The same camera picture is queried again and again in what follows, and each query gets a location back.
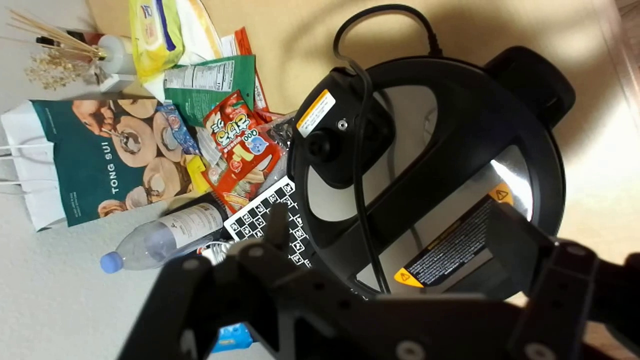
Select green snack packet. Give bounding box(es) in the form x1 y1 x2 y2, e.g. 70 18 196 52
162 54 258 128

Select orange snack packet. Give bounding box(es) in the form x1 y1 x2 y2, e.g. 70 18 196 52
219 26 275 116

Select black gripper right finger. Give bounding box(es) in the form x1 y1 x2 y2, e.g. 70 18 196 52
513 239 640 360

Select white diffuser bottle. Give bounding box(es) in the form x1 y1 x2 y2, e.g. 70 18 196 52
96 35 141 76

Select red snack packet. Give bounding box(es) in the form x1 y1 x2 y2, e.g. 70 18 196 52
200 91 287 217

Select black round appliance lid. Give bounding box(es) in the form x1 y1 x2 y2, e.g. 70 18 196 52
287 44 579 304

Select yellow wipes pack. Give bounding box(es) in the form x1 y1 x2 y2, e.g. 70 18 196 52
128 0 186 84

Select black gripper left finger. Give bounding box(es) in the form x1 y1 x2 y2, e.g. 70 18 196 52
119 239 316 360

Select green printed paper bag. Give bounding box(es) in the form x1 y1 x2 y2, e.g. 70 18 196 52
0 97 203 232

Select reed diffuser sticks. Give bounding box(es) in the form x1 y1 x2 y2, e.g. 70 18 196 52
6 7 109 92

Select clear plastic water bottle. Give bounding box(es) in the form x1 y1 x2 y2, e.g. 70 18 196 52
99 198 228 277

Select blue plastic packet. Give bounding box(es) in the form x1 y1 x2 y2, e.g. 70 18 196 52
213 323 257 357

